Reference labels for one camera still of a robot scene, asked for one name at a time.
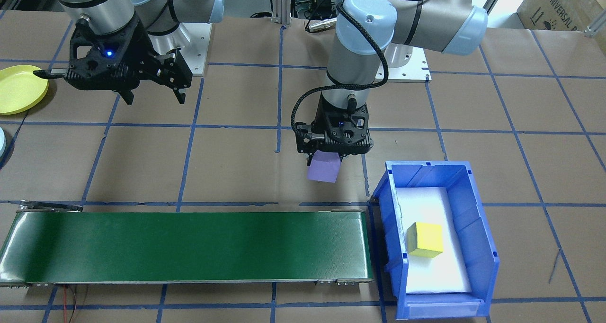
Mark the black braided cable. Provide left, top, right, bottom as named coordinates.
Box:
left=291, top=0, right=427, bottom=127

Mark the brown cardboard box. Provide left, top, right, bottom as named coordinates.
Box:
left=516, top=0, right=606, bottom=32

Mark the yellow plate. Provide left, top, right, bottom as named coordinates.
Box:
left=0, top=65, right=49, bottom=115

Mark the blue plastic bin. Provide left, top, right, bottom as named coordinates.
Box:
left=373, top=161, right=500, bottom=320

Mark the yellow foam block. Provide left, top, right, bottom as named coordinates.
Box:
left=407, top=222, right=444, bottom=259

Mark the silver cable connector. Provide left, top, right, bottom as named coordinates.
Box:
left=305, top=18, right=339, bottom=32

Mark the aluminium profile bar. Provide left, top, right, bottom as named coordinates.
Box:
left=585, top=18, right=606, bottom=37

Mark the white foam pad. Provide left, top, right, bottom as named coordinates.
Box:
left=395, top=187, right=472, bottom=294

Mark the purple foam block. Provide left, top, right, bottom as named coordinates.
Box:
left=307, top=152, right=342, bottom=184

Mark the green conveyor belt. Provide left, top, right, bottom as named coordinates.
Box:
left=0, top=201, right=374, bottom=287

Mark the red conveyor wire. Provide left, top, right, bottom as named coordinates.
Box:
left=62, top=285, right=90, bottom=323

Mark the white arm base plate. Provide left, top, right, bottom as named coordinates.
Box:
left=379, top=46, right=431, bottom=83
left=142, top=22, right=209, bottom=77

